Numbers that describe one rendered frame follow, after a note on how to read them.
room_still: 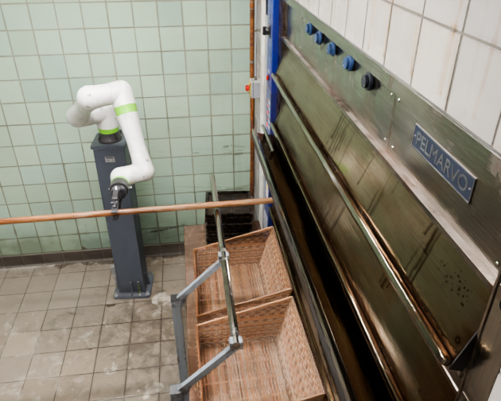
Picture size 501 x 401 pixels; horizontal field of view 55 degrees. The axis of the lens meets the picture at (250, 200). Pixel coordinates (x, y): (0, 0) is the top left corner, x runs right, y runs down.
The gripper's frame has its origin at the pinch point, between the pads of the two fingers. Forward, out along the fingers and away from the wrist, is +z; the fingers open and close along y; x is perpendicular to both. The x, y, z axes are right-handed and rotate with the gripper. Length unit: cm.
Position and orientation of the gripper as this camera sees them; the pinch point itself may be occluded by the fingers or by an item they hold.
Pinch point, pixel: (115, 212)
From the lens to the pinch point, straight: 237.3
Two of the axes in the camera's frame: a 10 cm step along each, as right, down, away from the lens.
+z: 1.5, 5.2, -8.4
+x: -9.9, 0.8, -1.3
